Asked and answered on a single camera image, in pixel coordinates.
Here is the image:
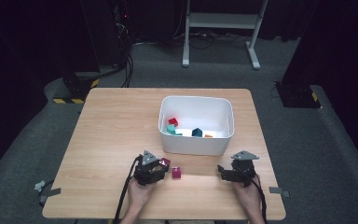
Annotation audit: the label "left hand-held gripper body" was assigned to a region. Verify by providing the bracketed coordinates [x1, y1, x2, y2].
[132, 149, 162, 187]

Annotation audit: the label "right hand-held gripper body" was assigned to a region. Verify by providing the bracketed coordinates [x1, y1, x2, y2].
[231, 150, 261, 188]

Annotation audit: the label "long light teal toy block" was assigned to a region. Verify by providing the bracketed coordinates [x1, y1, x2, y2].
[166, 123, 184, 137]

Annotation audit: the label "white plastic bin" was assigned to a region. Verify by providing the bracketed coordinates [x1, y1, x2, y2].
[158, 95, 236, 157]

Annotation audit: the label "person's left hand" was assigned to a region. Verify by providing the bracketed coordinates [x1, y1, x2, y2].
[127, 178, 157, 211]

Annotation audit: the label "person's right hand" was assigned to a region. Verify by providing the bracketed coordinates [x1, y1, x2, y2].
[231, 174, 264, 217]

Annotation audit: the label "grey tape strip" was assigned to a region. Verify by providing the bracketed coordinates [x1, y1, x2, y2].
[268, 186, 291, 199]
[38, 187, 62, 203]

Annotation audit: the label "black stand with square base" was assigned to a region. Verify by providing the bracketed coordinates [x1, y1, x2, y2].
[274, 0, 323, 109]

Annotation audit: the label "black stand with striped base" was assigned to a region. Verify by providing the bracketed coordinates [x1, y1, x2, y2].
[52, 62, 102, 105]

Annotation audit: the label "black equipment rack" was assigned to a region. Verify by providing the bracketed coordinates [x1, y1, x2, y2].
[80, 0, 134, 68]

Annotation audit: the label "white metal stand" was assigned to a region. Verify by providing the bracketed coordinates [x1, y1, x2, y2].
[181, 0, 269, 71]

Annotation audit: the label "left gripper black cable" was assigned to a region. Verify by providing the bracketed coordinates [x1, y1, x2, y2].
[114, 156, 142, 224]

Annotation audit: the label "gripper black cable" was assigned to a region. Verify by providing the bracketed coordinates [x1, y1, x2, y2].
[114, 156, 142, 224]
[249, 174, 269, 224]

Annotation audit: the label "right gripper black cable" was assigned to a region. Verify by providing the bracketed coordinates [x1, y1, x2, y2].
[249, 174, 269, 224]

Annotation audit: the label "black floor cable bundle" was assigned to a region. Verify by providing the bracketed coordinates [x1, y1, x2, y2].
[115, 6, 135, 89]

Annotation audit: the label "black cables under stand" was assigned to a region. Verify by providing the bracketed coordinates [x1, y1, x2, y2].
[167, 29, 250, 50]

